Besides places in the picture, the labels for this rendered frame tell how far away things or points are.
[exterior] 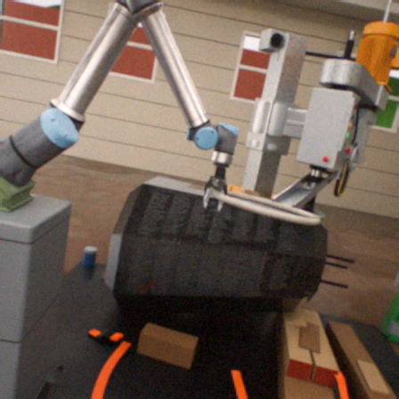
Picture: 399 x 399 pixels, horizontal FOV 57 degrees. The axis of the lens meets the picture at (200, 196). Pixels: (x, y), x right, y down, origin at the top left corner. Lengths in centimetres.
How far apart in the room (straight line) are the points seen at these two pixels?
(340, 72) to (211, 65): 644
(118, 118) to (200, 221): 663
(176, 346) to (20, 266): 103
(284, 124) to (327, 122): 86
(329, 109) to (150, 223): 116
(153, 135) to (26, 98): 287
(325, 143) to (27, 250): 157
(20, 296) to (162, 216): 95
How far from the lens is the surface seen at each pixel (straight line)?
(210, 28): 858
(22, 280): 140
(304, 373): 210
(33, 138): 141
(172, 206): 213
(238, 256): 205
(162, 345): 213
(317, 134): 218
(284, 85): 306
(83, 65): 156
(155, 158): 845
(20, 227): 134
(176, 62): 141
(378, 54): 288
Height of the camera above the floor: 128
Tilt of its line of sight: 11 degrees down
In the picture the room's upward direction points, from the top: 11 degrees clockwise
